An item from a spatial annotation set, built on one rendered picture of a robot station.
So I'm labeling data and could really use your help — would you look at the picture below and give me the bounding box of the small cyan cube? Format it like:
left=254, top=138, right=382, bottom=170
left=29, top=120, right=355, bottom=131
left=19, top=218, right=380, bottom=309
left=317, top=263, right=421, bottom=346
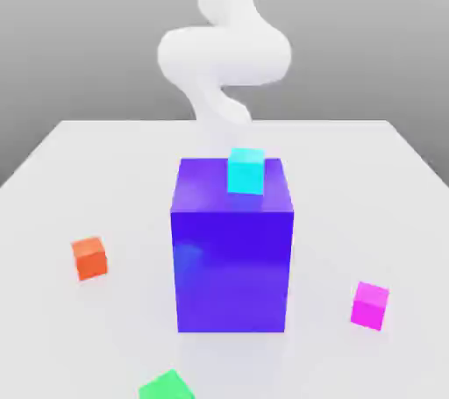
left=226, top=147, right=266, bottom=196

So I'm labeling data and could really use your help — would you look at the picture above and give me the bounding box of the small magenta cube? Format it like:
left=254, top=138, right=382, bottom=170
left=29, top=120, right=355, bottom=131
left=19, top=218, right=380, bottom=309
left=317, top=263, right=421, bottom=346
left=349, top=281, right=391, bottom=332

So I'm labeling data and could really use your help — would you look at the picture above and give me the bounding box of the large purple box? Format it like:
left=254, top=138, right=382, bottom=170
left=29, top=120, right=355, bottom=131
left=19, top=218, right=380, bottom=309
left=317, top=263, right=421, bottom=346
left=169, top=157, right=295, bottom=334

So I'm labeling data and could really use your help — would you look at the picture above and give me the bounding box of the small green cube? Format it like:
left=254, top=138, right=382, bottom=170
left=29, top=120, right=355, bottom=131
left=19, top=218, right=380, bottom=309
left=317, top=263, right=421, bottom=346
left=137, top=368, right=196, bottom=399

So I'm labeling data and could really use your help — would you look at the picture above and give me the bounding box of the small orange cube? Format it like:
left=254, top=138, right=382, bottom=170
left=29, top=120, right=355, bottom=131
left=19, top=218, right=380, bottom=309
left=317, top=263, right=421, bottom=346
left=70, top=236, right=109, bottom=281

